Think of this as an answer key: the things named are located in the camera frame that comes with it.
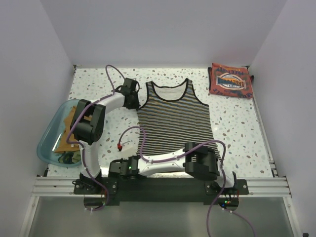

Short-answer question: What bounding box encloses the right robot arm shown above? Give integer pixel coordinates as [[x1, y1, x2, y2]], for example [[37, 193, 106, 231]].
[[108, 140, 237, 194]]

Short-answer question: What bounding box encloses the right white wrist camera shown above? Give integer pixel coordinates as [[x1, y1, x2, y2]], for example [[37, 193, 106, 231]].
[[117, 142, 136, 156]]

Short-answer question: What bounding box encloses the black white striped tank top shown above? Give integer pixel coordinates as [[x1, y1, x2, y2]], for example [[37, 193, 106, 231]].
[[137, 79, 214, 156]]

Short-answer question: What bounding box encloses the red tank top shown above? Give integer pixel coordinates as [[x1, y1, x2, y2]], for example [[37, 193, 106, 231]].
[[207, 63, 254, 99]]

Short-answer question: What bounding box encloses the aluminium frame rail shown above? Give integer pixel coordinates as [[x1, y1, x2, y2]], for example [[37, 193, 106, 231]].
[[31, 64, 293, 198]]

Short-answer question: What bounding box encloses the mustard yellow tank top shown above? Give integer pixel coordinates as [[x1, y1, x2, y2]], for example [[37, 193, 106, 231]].
[[54, 106, 79, 153]]

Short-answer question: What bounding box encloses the teal plastic basket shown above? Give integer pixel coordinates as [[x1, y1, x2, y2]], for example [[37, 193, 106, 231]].
[[37, 99, 81, 167]]

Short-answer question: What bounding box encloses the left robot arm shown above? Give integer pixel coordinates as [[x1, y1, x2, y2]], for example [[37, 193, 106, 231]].
[[66, 78, 140, 194]]

